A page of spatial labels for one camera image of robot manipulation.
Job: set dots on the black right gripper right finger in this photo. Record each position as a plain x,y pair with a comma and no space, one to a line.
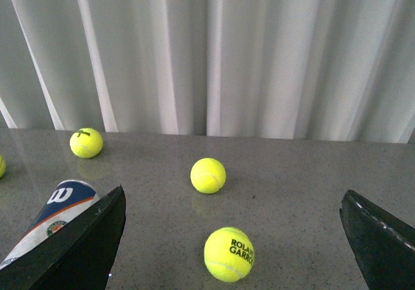
383,245

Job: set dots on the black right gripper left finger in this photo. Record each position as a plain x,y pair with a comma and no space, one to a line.
79,256

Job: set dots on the Wilson tennis ball can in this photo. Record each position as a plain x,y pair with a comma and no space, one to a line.
67,201

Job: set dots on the Wilson tennis ball far left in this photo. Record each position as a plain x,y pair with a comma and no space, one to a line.
86,143

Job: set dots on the tennis ball at left edge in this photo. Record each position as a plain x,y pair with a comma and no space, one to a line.
2,166

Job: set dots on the Roland Garros tennis ball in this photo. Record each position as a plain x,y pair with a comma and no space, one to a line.
229,254

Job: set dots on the plain tennis ball centre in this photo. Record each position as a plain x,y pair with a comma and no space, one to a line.
208,175

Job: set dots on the white pleated curtain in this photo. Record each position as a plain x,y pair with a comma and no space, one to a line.
340,70

